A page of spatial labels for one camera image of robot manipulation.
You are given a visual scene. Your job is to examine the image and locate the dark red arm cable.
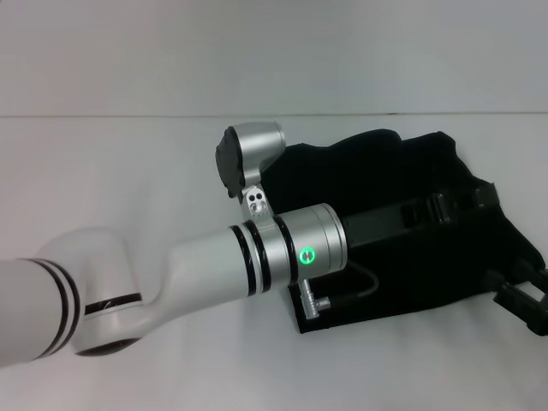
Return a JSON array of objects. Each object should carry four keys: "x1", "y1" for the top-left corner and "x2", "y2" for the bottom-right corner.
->
[{"x1": 301, "y1": 265, "x2": 378, "y2": 321}]

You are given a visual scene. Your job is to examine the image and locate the black shirt with FREE print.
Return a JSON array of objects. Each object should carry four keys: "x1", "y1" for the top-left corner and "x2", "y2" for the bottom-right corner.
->
[{"x1": 259, "y1": 127, "x2": 548, "y2": 337}]

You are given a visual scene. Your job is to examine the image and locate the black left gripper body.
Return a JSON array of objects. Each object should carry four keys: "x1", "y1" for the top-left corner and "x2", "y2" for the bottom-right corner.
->
[{"x1": 337, "y1": 201, "x2": 432, "y2": 254}]

